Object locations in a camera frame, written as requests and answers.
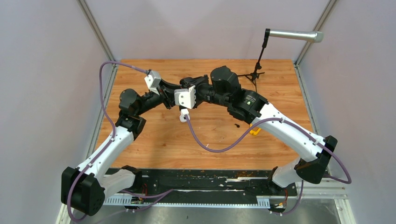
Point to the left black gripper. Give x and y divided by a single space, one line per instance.
166 93

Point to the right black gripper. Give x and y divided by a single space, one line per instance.
195 81

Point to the white earbud charging case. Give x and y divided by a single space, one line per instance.
184 118

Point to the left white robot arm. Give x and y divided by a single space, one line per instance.
85 188

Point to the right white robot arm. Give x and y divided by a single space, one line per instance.
222 88

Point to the black tripod stand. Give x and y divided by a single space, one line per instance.
253 76

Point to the yellow triangular plastic piece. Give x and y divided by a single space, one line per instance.
254 130

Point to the silver microphone tube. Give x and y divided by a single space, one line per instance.
312 36

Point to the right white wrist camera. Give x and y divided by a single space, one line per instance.
185 97

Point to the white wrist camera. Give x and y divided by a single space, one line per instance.
153 80
185 97

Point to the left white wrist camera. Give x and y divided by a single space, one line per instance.
153 80

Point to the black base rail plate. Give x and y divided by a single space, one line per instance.
208 188

